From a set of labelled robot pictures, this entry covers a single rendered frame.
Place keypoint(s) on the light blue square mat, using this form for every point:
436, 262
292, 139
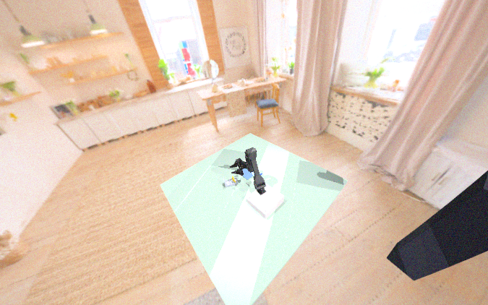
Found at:
247, 175

